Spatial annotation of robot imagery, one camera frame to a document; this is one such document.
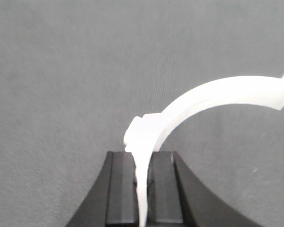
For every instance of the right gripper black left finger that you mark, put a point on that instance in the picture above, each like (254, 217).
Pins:
(111, 201)

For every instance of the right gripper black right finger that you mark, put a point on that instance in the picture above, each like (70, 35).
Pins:
(177, 198)

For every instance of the white pipe clamp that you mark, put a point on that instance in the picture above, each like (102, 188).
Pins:
(146, 134)

